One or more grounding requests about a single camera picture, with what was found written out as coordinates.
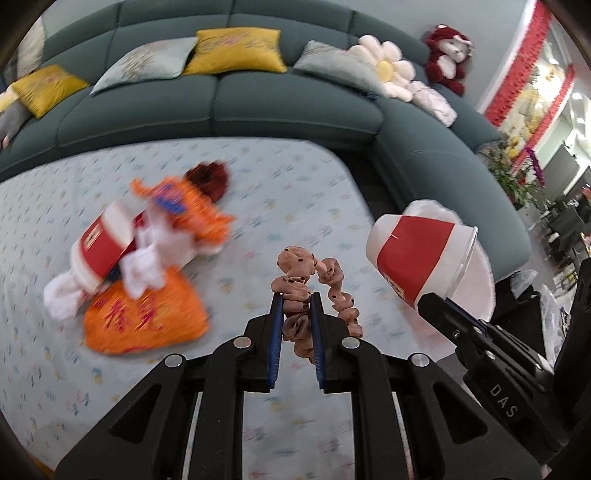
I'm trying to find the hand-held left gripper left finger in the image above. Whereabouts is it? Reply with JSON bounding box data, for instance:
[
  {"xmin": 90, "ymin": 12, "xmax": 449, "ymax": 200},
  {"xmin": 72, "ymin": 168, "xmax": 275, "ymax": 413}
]
[{"xmin": 54, "ymin": 292, "xmax": 283, "ymax": 480}]

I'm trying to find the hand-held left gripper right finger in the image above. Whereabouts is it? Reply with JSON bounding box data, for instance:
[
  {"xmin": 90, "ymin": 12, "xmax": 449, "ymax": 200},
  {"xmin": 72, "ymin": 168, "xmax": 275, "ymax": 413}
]
[{"xmin": 310, "ymin": 292, "xmax": 542, "ymax": 480}]

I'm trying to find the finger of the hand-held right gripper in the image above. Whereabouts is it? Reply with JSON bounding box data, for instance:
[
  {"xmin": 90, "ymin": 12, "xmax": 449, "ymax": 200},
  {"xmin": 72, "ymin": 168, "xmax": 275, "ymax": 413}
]
[{"xmin": 418, "ymin": 292, "xmax": 490, "ymax": 354}]

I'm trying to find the peach spotted scrunchie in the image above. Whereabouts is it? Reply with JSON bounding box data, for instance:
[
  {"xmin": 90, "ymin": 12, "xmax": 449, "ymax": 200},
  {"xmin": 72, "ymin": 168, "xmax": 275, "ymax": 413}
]
[{"xmin": 270, "ymin": 246, "xmax": 364, "ymax": 360}]

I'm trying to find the red and white paper cup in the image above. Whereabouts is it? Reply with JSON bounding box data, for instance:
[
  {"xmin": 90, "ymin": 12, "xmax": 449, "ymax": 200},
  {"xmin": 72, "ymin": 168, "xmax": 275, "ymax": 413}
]
[
  {"xmin": 71, "ymin": 198, "xmax": 154, "ymax": 291},
  {"xmin": 366, "ymin": 213, "xmax": 478, "ymax": 310}
]

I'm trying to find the dark red velvet scrunchie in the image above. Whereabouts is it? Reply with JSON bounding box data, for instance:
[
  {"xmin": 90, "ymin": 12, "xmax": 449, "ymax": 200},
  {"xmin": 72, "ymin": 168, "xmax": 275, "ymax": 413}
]
[{"xmin": 185, "ymin": 161, "xmax": 231, "ymax": 202}]

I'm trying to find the clear plastic bag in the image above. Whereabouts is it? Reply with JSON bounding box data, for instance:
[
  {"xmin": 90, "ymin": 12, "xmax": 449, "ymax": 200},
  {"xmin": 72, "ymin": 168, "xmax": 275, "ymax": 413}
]
[{"xmin": 508, "ymin": 270, "xmax": 574, "ymax": 357}]

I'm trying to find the large orange snack bag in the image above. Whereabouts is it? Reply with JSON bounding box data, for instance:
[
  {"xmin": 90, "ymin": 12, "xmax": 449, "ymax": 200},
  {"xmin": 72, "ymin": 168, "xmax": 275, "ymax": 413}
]
[{"xmin": 82, "ymin": 267, "xmax": 211, "ymax": 355}]

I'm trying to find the white crumpled tissue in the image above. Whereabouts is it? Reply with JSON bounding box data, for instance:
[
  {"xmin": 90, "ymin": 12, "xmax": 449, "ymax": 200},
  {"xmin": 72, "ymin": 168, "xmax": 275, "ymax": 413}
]
[
  {"xmin": 44, "ymin": 271, "xmax": 89, "ymax": 322},
  {"xmin": 121, "ymin": 217, "xmax": 223, "ymax": 297}
]

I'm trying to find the floral printed bedsheet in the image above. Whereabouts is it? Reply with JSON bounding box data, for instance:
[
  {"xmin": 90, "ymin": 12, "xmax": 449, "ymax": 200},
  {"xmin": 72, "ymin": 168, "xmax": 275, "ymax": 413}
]
[{"xmin": 0, "ymin": 138, "xmax": 462, "ymax": 480}]

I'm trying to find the potted flowering plant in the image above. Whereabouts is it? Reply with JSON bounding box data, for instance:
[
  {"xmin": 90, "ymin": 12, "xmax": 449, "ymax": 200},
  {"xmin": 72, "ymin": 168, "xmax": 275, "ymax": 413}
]
[{"xmin": 482, "ymin": 138, "xmax": 551, "ymax": 209}]

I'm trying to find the orange and blue snack wrapper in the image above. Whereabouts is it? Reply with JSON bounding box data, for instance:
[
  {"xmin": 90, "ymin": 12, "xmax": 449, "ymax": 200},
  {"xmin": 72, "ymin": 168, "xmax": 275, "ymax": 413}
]
[{"xmin": 130, "ymin": 177, "xmax": 234, "ymax": 246}]

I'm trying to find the white quilted cushion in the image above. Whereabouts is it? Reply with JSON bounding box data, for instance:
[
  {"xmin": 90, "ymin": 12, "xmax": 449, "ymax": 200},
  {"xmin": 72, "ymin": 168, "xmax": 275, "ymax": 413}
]
[{"xmin": 409, "ymin": 80, "xmax": 458, "ymax": 128}]

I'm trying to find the dark green sofa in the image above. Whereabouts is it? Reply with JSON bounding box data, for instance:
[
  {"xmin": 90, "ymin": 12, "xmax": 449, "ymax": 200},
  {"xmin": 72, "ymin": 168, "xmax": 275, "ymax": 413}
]
[{"xmin": 0, "ymin": 0, "xmax": 532, "ymax": 289}]

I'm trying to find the red plush monkey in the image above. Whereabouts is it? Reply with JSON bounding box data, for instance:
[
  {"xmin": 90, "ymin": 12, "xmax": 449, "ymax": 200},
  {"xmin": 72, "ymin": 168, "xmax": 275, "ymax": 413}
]
[{"xmin": 424, "ymin": 26, "xmax": 474, "ymax": 96}]

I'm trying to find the white flower shaped cushion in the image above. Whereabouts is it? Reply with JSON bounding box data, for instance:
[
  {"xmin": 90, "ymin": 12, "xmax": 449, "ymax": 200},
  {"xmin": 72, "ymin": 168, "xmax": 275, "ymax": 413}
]
[{"xmin": 347, "ymin": 34, "xmax": 416, "ymax": 101}]

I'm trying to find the red paper garland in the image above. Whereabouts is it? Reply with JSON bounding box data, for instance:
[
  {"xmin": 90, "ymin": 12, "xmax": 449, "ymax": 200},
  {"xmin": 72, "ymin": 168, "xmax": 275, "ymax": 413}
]
[{"xmin": 484, "ymin": 0, "xmax": 578, "ymax": 126}]

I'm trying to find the pale blue embroidered cushion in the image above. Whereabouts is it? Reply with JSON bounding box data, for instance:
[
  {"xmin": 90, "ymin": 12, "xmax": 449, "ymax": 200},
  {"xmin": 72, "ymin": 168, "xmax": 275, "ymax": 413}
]
[
  {"xmin": 90, "ymin": 36, "xmax": 199, "ymax": 96},
  {"xmin": 293, "ymin": 40, "xmax": 385, "ymax": 99}
]

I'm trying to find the yellow embroidered cushion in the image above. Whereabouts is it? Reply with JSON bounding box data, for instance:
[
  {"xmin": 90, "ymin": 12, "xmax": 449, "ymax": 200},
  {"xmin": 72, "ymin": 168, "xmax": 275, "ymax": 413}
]
[
  {"xmin": 183, "ymin": 28, "xmax": 288, "ymax": 76},
  {"xmin": 10, "ymin": 65, "xmax": 90, "ymax": 120}
]

